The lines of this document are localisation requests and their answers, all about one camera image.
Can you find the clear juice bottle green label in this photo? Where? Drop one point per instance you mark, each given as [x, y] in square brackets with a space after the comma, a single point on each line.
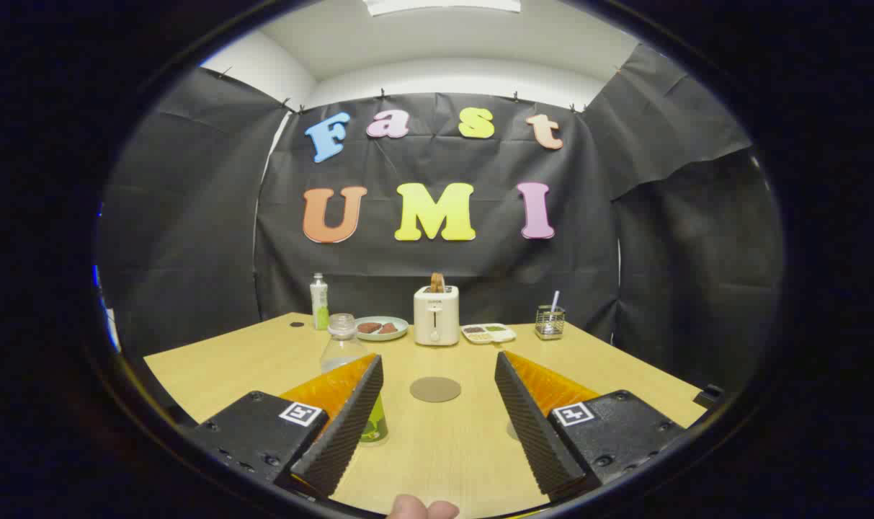
[343, 346]

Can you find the round brown coaster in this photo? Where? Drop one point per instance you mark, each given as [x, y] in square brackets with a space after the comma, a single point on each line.
[435, 389]

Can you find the brown bread piece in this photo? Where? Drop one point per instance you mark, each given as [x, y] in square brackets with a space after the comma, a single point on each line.
[388, 329]
[369, 328]

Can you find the white straw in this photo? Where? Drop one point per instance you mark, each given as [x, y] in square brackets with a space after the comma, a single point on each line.
[554, 301]

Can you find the small white green bottle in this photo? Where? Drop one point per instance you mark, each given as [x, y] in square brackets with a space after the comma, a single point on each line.
[319, 303]

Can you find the brown toast slice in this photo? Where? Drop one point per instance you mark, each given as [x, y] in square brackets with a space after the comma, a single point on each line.
[437, 282]

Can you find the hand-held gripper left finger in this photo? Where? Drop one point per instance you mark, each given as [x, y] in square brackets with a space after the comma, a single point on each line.
[343, 432]

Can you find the pale green plate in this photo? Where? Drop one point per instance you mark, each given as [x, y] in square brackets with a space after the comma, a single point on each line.
[379, 336]

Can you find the wooden table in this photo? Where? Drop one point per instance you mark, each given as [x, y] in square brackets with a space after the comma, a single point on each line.
[444, 454]

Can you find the white toaster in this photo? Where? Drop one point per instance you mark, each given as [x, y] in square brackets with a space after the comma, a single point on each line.
[436, 321]

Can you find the white divided snack tray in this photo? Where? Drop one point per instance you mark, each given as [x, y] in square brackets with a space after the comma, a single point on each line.
[488, 334]

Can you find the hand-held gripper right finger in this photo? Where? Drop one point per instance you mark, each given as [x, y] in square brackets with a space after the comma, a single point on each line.
[537, 432]

